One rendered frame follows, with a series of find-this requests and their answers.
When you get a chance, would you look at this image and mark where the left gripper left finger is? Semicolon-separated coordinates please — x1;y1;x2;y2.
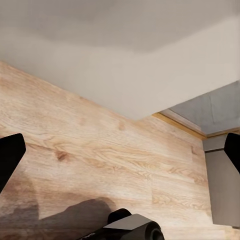
0;133;26;194

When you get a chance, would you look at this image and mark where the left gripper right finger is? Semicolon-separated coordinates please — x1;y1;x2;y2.
224;132;240;173

